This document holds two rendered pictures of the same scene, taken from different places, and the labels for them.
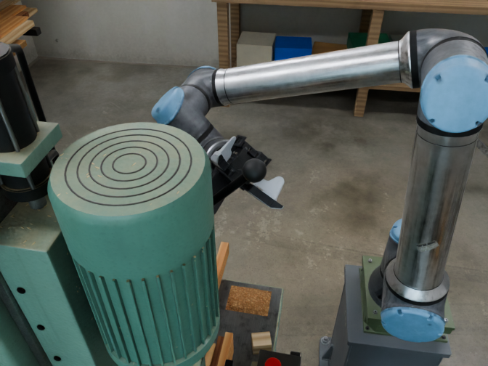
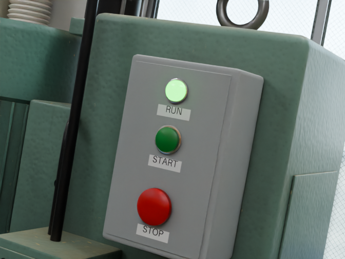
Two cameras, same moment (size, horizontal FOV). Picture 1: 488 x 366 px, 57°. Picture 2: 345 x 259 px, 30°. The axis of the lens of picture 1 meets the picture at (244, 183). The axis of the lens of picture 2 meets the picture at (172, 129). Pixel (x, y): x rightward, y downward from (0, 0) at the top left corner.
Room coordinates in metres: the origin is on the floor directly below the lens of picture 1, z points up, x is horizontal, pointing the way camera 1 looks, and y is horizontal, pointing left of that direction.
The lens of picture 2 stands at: (1.11, 0.55, 1.45)
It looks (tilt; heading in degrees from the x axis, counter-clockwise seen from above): 3 degrees down; 196
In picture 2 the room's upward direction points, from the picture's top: 10 degrees clockwise
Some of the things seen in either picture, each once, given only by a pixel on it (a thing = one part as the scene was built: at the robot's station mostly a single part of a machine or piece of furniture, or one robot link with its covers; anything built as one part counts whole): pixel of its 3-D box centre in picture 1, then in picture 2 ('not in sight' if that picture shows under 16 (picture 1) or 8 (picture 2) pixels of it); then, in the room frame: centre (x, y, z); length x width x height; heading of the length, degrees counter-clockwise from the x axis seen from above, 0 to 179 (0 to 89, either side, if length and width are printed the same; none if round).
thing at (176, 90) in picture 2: not in sight; (175, 90); (0.62, 0.41, 1.46); 0.02 x 0.01 x 0.02; 79
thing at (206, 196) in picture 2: not in sight; (182, 158); (0.58, 0.41, 1.40); 0.10 x 0.06 x 0.16; 79
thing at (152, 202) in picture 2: not in sight; (154, 206); (0.62, 0.41, 1.36); 0.03 x 0.01 x 0.03; 79
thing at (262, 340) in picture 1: (261, 343); not in sight; (0.51, -0.04, 0.92); 0.04 x 0.03 x 0.03; 96
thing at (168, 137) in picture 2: not in sight; (167, 139); (0.62, 0.41, 1.42); 0.02 x 0.01 x 0.02; 79
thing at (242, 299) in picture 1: (248, 298); not in sight; (0.63, -0.01, 0.91); 0.10 x 0.07 x 0.02; 79
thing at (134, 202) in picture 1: (149, 256); (5, 146); (0.38, 0.12, 1.35); 0.18 x 0.18 x 0.31
